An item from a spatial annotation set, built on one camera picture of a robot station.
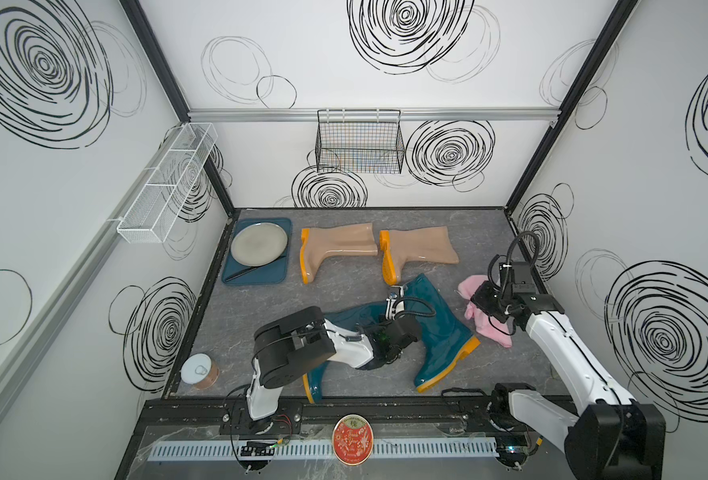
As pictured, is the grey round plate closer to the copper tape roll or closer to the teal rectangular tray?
the teal rectangular tray

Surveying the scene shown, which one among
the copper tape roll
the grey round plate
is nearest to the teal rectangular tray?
the grey round plate

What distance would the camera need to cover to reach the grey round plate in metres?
1.05
